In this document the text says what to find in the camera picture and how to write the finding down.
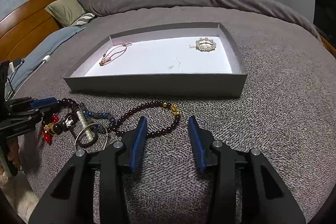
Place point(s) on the person's left forearm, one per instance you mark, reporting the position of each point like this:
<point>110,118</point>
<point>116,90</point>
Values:
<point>13,192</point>

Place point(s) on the grey patterned bedspread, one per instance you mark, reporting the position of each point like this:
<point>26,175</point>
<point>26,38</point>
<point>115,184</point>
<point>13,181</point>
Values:
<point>275,108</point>

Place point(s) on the pearl hair clip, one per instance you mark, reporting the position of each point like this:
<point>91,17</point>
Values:
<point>84,123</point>

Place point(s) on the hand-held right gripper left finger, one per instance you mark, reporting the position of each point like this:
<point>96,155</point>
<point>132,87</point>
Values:
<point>139,140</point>

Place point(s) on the person's left hand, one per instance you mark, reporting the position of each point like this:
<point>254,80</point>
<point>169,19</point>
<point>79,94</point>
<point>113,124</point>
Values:
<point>13,153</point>

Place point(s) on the black monitor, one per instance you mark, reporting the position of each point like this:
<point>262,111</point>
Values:
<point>325,14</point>

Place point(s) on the blue blanket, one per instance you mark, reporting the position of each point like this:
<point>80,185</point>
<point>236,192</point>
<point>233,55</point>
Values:
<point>47,43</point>

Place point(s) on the striped pillow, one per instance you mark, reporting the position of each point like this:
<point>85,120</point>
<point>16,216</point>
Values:
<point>84,18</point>

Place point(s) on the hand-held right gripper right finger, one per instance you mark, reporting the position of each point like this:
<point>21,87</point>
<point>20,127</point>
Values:
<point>197,140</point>

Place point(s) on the grey cardboard tray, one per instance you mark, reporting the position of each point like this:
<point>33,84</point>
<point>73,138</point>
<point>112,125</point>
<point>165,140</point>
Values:
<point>157,82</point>

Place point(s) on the wooden headboard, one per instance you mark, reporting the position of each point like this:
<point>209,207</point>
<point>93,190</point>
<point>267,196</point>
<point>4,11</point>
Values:
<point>26,22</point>

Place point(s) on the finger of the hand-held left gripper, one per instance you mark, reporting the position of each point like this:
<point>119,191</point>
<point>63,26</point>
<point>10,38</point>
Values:
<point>43,102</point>
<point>47,109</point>

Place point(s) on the olive pillow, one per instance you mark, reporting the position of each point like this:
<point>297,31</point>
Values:
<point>65,8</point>

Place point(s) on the white charger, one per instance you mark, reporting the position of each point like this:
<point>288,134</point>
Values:
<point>46,58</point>

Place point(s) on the red bead ornament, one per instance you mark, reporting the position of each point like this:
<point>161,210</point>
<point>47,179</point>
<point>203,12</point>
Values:
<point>47,137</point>

